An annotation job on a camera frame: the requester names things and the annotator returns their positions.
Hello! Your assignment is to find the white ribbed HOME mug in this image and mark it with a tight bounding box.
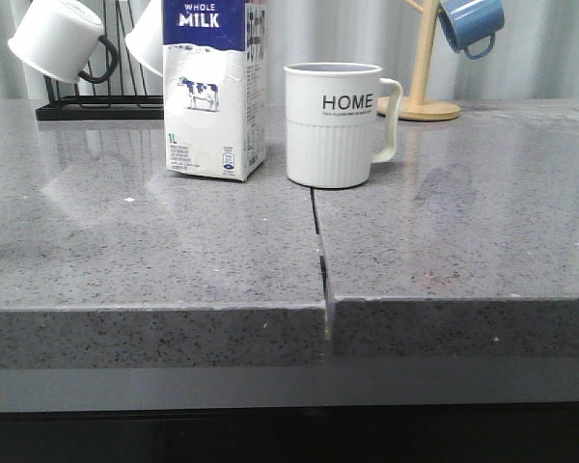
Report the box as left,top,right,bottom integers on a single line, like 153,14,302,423
284,62,403,189

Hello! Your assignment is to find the white blue milk carton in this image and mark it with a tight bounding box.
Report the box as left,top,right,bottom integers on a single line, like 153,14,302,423
162,0,268,181

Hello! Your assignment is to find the wooden mug tree stand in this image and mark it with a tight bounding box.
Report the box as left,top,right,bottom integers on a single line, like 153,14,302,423
399,0,460,122

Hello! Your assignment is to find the blue enamel mug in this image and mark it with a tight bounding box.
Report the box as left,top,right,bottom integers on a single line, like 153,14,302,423
438,0,505,60

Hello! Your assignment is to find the grey cabinet front panel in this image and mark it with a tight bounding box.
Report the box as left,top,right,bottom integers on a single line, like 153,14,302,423
0,357,579,413

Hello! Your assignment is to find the black wire mug rack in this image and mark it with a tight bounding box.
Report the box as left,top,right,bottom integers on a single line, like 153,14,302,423
36,0,162,122

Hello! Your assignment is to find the white mug black handle right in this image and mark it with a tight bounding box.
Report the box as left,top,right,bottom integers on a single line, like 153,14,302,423
125,0,163,77

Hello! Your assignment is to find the white mug black handle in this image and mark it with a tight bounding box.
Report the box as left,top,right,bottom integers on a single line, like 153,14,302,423
7,0,119,84
125,0,163,77

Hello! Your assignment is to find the white mug black handle left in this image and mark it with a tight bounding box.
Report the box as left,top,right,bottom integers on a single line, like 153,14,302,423
7,0,119,84

